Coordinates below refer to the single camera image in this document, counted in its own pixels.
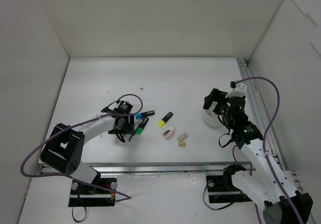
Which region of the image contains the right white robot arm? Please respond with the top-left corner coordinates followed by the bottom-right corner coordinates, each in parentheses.
top-left (203, 84), bottom-right (313, 223)

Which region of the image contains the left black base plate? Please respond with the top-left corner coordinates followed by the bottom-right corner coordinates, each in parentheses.
top-left (68, 180), bottom-right (115, 207)

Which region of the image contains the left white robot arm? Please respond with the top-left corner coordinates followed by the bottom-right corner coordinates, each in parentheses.
top-left (40, 100), bottom-right (134, 194)

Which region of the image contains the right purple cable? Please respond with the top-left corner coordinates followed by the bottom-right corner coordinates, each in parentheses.
top-left (232, 76), bottom-right (305, 224)

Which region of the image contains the grey eraser block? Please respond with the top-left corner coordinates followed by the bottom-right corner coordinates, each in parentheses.
top-left (177, 133), bottom-right (188, 142)

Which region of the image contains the yellow cap black highlighter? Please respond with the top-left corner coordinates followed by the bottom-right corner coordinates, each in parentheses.
top-left (157, 111), bottom-right (174, 128)

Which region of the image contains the white divided round container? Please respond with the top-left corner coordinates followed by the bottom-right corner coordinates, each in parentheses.
top-left (202, 102), bottom-right (222, 128)

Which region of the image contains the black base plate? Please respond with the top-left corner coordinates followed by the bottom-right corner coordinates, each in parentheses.
top-left (206, 175), bottom-right (251, 204)
top-left (68, 180), bottom-right (115, 207)

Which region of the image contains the pink white stapler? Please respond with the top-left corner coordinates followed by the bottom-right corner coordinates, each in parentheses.
top-left (162, 126), bottom-right (174, 137)

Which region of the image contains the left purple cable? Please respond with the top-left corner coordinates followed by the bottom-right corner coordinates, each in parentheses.
top-left (20, 93), bottom-right (144, 203)

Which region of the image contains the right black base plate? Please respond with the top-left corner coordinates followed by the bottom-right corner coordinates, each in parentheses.
top-left (206, 175), bottom-right (251, 204)

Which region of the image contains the small wooden sharpener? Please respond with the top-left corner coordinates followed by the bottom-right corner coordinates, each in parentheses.
top-left (178, 141), bottom-right (186, 147)

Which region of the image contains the blue cap black highlighter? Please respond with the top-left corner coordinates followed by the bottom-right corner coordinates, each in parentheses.
top-left (135, 110), bottom-right (155, 120)

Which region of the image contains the purple cable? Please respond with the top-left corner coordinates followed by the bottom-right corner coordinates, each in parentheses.
top-left (20, 93), bottom-right (144, 203)
top-left (232, 76), bottom-right (305, 224)

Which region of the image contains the blue pen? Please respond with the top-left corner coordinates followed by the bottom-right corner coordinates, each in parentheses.
top-left (128, 124), bottom-right (139, 142)

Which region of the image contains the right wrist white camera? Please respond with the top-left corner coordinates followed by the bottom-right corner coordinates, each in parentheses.
top-left (225, 81), bottom-right (247, 98)

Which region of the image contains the green cap black highlighter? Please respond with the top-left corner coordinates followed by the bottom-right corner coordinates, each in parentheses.
top-left (135, 117), bottom-right (149, 135)

